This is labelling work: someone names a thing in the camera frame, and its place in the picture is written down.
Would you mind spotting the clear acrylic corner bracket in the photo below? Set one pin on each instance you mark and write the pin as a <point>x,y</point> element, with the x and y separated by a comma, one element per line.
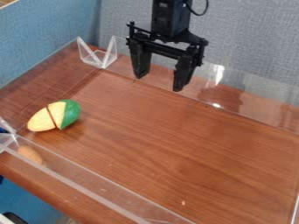
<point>98,58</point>

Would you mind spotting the clear acrylic front wall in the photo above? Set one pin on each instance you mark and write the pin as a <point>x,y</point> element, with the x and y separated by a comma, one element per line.
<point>88,196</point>

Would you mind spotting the clear acrylic wall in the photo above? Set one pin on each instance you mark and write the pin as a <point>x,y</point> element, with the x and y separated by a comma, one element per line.
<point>88,196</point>
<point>228,88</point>

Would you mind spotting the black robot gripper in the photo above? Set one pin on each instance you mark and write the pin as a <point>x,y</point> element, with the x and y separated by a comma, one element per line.
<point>168,37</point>

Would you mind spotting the yellow green toy corn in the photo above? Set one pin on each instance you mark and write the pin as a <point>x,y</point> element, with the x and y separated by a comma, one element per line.
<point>57,116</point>

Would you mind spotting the clear acrylic left bracket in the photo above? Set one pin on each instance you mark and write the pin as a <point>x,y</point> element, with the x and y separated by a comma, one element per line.
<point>9,137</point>

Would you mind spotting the clear acrylic back wall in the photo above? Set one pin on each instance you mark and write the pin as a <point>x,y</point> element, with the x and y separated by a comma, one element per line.
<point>228,88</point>

